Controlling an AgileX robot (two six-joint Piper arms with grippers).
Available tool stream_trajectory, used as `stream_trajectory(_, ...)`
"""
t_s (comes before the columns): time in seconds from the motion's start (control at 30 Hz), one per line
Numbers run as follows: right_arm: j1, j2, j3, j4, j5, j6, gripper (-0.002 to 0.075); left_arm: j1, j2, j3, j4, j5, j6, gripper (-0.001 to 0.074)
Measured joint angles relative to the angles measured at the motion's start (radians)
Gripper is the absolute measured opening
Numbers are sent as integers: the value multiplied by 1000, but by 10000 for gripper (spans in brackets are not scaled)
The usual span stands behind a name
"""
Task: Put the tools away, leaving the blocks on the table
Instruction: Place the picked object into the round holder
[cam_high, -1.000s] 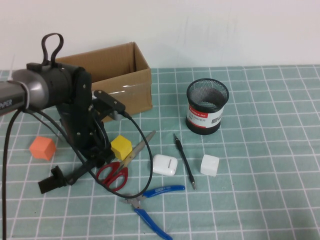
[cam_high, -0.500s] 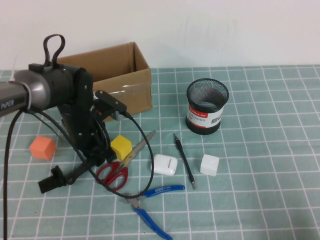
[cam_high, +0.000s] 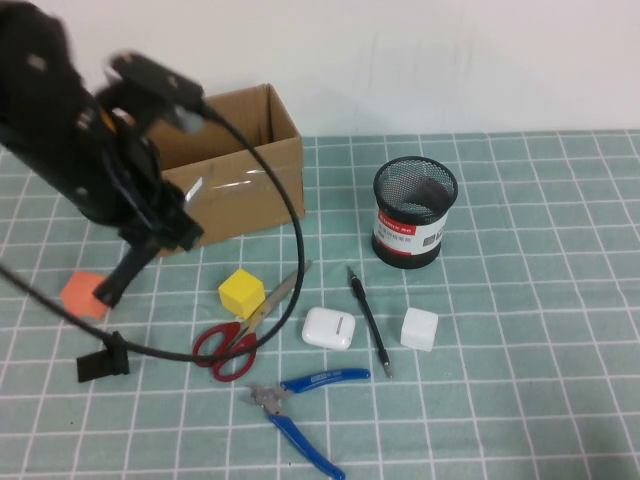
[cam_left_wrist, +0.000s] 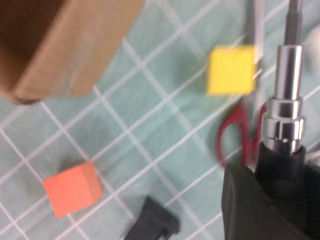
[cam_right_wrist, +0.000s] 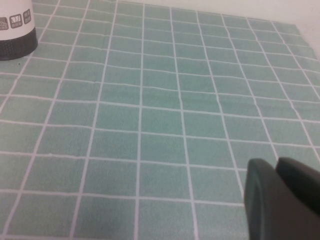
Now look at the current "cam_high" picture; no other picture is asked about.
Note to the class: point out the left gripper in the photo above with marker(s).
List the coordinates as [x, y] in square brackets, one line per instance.
[140, 185]

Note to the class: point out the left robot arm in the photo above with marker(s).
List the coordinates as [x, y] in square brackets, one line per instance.
[45, 125]

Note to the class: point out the brown cardboard box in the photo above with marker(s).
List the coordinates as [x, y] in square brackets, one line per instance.
[240, 200]

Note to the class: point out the orange cube block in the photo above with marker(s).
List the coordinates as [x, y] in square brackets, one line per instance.
[80, 295]

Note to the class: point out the yellow cube block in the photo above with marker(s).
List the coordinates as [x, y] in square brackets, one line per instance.
[241, 295]

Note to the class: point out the white earbuds case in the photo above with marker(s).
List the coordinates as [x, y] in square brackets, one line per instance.
[322, 327]

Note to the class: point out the black mesh pen holder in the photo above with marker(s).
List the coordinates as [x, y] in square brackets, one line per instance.
[400, 235]

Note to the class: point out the white cube block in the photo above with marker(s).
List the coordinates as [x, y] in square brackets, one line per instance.
[419, 330]

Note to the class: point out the green checkered tablecloth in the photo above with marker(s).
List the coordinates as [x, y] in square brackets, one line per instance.
[500, 350]

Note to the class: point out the black plastic bracket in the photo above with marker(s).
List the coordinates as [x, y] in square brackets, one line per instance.
[97, 367]

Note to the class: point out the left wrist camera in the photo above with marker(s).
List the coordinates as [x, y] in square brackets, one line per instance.
[150, 80]

